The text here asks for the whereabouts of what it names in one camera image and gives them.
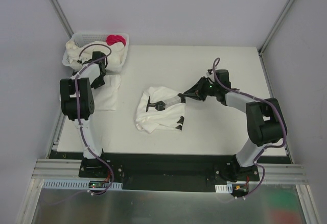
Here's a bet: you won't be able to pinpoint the white t shirt stack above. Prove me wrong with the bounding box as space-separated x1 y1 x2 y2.
59 73 122 112

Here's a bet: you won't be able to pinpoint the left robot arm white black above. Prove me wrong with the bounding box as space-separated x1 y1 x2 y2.
59 51 111 178

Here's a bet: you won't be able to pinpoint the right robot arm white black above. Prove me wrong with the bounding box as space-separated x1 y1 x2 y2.
181 69 287 182

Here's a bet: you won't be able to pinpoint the cream clothes in basket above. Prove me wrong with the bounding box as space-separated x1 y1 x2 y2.
62 40 125 72

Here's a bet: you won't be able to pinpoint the red garment in basket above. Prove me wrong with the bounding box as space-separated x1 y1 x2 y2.
106 35 126 46

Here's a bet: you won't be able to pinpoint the white plastic laundry basket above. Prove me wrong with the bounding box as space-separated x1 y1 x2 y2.
62 32 129 73

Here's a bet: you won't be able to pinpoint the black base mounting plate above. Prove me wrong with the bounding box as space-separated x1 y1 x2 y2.
48 151 260 192

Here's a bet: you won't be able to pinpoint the right aluminium frame post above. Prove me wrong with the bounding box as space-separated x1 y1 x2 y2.
258 0 309 56

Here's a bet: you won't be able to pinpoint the aluminium frame post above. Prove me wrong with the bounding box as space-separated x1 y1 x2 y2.
49 0 74 38
258 0 309 56

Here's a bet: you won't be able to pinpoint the left aluminium frame post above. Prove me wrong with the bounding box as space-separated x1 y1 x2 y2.
49 0 74 38

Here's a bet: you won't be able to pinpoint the aluminium rail front left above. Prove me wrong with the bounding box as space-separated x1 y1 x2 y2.
32 158 85 178

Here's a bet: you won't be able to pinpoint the aluminium rail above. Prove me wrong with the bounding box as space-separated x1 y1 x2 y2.
32 158 85 178
258 164 309 185

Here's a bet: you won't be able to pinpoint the right white cable duct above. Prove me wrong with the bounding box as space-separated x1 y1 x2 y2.
215 184 233 194

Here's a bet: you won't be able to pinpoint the white cable duct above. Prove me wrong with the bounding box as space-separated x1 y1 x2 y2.
43 180 123 191
215 184 233 194

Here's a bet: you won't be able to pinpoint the left white cable duct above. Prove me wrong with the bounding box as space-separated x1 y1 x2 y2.
43 180 123 191

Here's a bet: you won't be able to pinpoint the aluminium rail front right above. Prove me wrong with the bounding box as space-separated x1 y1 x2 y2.
258 164 309 185

